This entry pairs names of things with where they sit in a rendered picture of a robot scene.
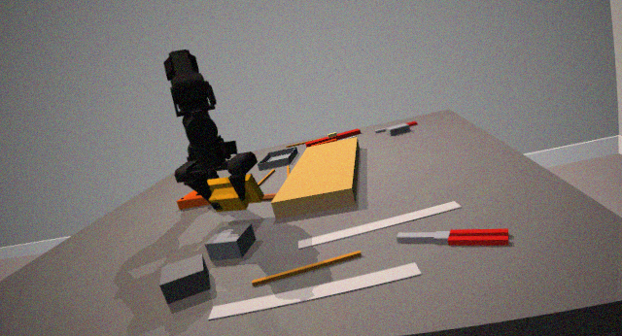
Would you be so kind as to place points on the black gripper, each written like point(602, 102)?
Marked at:
point(212, 159)

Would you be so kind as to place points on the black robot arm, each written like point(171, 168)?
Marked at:
point(191, 94)

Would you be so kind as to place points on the white flat strip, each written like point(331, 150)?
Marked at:
point(305, 294)
point(378, 225)

